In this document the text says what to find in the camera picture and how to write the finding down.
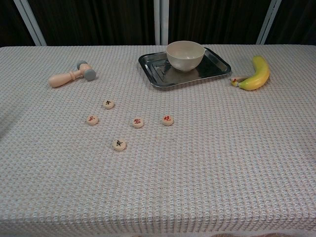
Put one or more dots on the yellow banana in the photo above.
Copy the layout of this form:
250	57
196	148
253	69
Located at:
259	76

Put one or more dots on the black curtain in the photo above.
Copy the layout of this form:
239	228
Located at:
98	19

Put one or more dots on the stainless steel tray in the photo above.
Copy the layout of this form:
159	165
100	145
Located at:
212	69

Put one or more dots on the cream bowl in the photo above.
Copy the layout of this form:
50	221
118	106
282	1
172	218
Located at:
185	60

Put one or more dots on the chess piece black character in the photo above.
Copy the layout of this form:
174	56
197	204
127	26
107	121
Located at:
119	145
108	104

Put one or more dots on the chess piece red character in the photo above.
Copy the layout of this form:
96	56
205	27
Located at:
92	120
138	122
168	120

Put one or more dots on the beige woven tablecloth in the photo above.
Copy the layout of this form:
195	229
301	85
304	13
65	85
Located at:
197	160

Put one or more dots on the white frame post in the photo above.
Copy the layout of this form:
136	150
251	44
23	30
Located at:
30	22
267	22
161	22

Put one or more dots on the wooden toy hammer grey head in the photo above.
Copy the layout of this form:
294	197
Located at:
61	79

